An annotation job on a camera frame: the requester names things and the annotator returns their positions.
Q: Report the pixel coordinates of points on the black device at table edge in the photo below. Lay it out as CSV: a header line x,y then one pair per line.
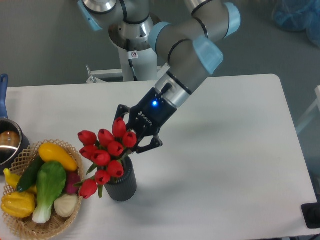
x,y
311,214

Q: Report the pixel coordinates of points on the red tulip bouquet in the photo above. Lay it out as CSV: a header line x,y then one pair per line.
x,y
105,150

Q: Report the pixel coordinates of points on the yellow squash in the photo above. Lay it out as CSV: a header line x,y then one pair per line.
x,y
52,152

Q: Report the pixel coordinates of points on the woven wicker basket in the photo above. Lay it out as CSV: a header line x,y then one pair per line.
x,y
25,228

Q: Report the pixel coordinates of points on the purple red onion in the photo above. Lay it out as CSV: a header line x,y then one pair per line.
x,y
72,179

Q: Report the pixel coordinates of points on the white frame at right edge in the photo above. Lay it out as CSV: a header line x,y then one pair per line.
x,y
310,113

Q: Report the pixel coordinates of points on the blue plastic bag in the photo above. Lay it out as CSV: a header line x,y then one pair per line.
x,y
299,16

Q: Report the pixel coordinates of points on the yellow banana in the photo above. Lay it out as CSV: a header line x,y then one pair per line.
x,y
13,180

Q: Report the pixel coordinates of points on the blue handled saucepan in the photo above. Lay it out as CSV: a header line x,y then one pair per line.
x,y
12,139

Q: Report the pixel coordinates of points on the dark grey ribbed vase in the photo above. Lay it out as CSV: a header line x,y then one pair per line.
x,y
126,186

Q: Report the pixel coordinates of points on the green bok choy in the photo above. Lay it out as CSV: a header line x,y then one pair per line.
x,y
51,180

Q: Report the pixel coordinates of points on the white garlic bulb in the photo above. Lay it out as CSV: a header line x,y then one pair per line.
x,y
65,205

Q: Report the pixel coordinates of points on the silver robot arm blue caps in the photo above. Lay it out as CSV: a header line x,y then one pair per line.
x,y
180,58

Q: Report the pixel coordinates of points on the green cucumber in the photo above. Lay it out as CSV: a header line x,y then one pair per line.
x,y
29,177

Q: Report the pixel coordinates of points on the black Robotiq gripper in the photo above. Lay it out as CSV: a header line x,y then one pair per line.
x,y
146,119

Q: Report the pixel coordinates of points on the yellow bell pepper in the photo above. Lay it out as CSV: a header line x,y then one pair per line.
x,y
19,204

